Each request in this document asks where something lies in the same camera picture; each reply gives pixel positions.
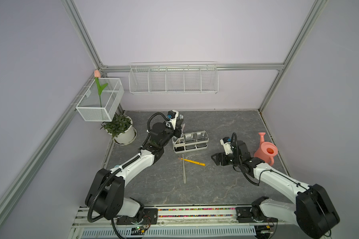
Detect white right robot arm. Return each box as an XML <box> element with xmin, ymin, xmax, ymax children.
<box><xmin>211</xmin><ymin>137</ymin><xmax>340</xmax><ymax>239</ymax></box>

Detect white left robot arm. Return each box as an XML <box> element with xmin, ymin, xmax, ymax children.
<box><xmin>85</xmin><ymin>119</ymin><xmax>183</xmax><ymax>223</ymax></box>

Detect yellow toothbrush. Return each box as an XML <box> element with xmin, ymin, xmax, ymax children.
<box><xmin>179</xmin><ymin>157</ymin><xmax>206</xmax><ymax>166</ymax></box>

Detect beige toothbrush holder tray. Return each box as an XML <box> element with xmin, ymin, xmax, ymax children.
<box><xmin>172</xmin><ymin>131</ymin><xmax>209</xmax><ymax>154</ymax></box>

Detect grey toothbrush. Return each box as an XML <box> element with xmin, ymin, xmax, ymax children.
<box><xmin>181</xmin><ymin>154</ymin><xmax>186</xmax><ymax>184</ymax></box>

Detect pink watering can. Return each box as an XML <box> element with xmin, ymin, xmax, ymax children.
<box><xmin>254</xmin><ymin>132</ymin><xmax>278</xmax><ymax>166</ymax></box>

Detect potted green plant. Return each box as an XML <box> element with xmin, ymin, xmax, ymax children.
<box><xmin>101</xmin><ymin>114</ymin><xmax>137</xmax><ymax>146</ymax></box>

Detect artificial pink tulip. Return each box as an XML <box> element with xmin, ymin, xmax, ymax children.
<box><xmin>94</xmin><ymin>70</ymin><xmax>108</xmax><ymax>107</ymax></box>

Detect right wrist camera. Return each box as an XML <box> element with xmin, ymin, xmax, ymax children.
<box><xmin>220</xmin><ymin>137</ymin><xmax>233</xmax><ymax>155</ymax></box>

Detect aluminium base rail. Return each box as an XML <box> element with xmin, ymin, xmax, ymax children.
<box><xmin>68</xmin><ymin>204</ymin><xmax>307</xmax><ymax>239</ymax></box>

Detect long white wire shelf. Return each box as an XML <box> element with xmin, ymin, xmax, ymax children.
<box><xmin>129</xmin><ymin>61</ymin><xmax>219</xmax><ymax>95</ymax></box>

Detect white wire basket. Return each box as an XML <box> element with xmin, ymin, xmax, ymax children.
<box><xmin>76</xmin><ymin>78</ymin><xmax>124</xmax><ymax>122</ymax></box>

